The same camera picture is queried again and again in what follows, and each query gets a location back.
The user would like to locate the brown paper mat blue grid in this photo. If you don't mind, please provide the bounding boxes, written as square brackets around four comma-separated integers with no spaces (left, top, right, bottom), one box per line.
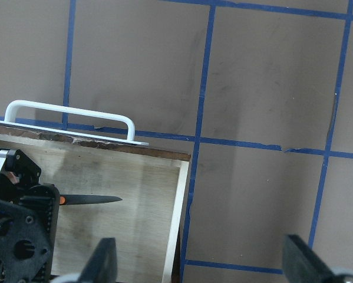
[0,1,353,282]

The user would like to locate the drawer right gripper black left finger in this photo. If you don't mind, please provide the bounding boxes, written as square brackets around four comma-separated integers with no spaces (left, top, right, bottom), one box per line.
[77,238,117,283]

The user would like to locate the orange handled scissors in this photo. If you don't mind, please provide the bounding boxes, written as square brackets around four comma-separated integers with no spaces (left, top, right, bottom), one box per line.
[60,195,122,206]

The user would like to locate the black gripper body with scissors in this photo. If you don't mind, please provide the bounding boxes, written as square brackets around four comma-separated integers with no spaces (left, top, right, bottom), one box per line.
[0,149,60,282]

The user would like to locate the drawer right gripper black right finger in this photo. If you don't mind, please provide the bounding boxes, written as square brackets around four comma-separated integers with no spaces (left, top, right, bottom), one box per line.
[282,235,341,283]

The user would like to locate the wooden drawer with white handle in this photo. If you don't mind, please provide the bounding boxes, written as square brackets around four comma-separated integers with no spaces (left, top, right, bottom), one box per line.
[0,100,190,282]

